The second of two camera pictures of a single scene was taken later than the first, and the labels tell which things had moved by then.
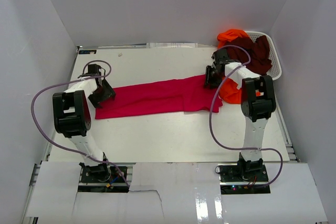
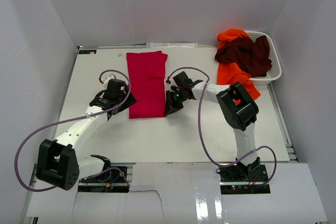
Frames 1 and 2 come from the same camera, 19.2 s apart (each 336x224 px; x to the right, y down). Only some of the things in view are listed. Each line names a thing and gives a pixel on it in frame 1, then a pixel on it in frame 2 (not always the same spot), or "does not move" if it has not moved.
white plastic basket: (275, 71) does not move
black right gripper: (209, 80) → (170, 106)
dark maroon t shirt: (254, 55) does not move
